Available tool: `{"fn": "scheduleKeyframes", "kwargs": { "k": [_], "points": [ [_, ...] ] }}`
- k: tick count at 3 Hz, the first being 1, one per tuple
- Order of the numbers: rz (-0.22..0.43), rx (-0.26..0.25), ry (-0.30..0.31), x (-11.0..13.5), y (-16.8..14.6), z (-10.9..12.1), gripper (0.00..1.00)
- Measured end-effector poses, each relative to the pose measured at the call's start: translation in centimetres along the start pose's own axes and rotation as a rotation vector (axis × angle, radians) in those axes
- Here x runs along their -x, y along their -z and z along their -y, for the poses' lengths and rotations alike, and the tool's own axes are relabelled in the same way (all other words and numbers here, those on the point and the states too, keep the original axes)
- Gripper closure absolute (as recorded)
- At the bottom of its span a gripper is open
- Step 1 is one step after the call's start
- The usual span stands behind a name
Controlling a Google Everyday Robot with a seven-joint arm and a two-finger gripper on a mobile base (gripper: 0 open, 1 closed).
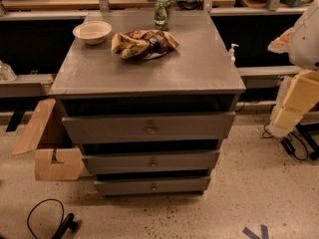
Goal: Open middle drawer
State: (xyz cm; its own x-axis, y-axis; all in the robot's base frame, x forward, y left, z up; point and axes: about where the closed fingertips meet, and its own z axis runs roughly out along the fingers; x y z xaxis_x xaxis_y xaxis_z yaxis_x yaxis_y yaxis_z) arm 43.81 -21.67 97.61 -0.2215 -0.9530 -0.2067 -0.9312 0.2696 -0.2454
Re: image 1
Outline grey drawer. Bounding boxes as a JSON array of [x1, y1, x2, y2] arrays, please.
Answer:
[[62, 112, 235, 144], [83, 150, 219, 175], [94, 176, 210, 195]]

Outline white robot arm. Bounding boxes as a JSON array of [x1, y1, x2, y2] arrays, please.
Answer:
[[268, 0, 319, 137]]

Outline grey bottom drawer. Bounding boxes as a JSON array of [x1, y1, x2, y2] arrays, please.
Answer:
[[94, 176, 210, 195]]

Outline grey three-drawer cabinet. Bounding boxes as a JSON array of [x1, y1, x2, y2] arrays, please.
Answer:
[[50, 11, 245, 181]]

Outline grey top drawer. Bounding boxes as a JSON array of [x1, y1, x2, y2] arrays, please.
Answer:
[[62, 112, 235, 144]]

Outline white pump bottle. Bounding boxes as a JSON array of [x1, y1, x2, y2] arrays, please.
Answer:
[[228, 44, 239, 65]]

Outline crumpled yellow chip bag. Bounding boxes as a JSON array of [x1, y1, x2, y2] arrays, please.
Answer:
[[111, 30, 179, 61]]

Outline green soda can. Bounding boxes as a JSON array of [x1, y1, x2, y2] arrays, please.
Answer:
[[155, 0, 170, 31]]

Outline white ceramic bowl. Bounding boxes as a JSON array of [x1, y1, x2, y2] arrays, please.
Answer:
[[73, 21, 112, 45]]

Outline notched wooden block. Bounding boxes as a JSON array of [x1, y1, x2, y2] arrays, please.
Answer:
[[34, 148, 84, 181]]

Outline upright wooden board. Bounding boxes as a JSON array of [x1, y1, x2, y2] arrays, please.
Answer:
[[12, 99, 56, 155]]

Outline black cable bundle right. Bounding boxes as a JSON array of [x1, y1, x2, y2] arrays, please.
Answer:
[[261, 121, 319, 162]]

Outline black floor cable loop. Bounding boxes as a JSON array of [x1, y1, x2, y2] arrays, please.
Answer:
[[26, 198, 81, 239]]

